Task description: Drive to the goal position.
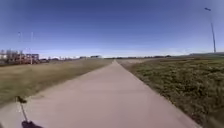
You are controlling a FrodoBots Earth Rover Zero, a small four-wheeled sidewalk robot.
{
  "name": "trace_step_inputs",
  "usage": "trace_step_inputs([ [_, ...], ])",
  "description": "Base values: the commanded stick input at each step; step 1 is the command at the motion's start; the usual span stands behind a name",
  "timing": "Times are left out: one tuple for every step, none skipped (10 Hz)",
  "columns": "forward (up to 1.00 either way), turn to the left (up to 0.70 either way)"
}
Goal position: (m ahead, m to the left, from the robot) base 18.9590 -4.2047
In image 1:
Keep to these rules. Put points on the pale concrete path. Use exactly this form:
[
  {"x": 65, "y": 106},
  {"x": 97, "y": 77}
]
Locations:
[{"x": 106, "y": 96}]

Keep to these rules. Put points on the dry grass field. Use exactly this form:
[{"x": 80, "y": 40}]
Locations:
[{"x": 40, "y": 76}]

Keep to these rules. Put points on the green grass field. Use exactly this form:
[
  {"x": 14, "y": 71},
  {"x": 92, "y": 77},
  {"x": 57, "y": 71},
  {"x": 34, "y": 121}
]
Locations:
[{"x": 186, "y": 80}]

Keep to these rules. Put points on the low building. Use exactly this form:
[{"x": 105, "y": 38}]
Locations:
[{"x": 20, "y": 58}]

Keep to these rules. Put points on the thin pole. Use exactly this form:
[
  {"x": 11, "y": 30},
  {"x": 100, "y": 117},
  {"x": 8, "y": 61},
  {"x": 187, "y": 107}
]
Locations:
[{"x": 19, "y": 41}]

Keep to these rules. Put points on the tall street lamp pole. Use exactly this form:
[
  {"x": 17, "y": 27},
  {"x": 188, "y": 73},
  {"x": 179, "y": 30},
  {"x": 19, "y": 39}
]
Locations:
[{"x": 213, "y": 36}]

